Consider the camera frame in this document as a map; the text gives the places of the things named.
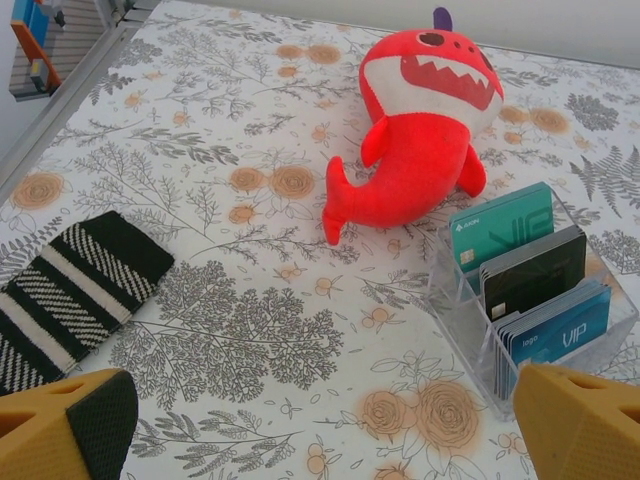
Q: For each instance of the red shark plush toy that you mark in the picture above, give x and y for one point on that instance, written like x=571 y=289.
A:
x=420 y=160

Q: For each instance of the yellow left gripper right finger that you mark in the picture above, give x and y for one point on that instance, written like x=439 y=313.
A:
x=590 y=435

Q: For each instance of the teal VIP credit card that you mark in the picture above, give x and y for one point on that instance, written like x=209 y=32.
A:
x=500 y=230

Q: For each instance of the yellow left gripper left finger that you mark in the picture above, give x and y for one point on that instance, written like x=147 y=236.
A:
x=40 y=440

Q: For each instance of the black white striped sock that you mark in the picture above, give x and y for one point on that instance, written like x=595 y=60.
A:
x=75 y=295

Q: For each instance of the blue VIP credit card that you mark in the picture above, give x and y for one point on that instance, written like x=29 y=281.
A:
x=565 y=340
x=497 y=357
x=506 y=367

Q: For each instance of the clear acrylic card box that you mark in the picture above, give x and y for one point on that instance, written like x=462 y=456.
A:
x=450 y=310

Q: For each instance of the floral tablecloth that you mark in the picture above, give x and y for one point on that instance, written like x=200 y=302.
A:
x=225 y=150

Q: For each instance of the aluminium frame rail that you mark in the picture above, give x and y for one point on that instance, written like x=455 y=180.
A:
x=60 y=105

